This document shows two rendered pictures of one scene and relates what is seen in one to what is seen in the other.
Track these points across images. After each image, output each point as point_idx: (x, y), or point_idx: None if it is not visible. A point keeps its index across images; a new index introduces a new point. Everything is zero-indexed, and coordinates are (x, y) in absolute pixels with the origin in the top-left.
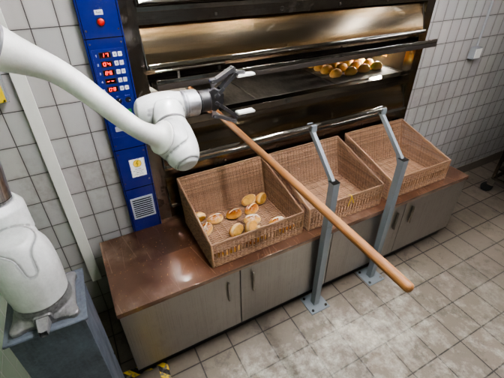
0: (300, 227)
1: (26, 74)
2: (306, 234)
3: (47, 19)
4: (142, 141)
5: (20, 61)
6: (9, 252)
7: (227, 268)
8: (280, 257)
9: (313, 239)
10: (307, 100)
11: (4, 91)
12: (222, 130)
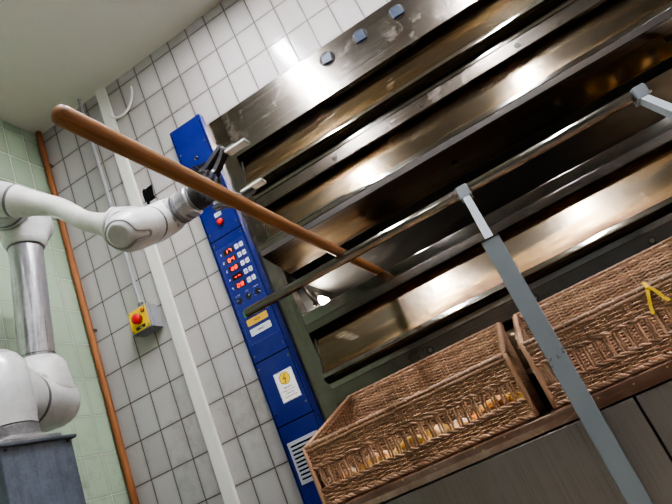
0: (521, 399)
1: (28, 211)
2: (545, 414)
3: (187, 242)
4: (87, 229)
5: (19, 199)
6: None
7: (343, 503)
8: (477, 480)
9: (557, 419)
10: (553, 194)
11: (149, 315)
12: (407, 300)
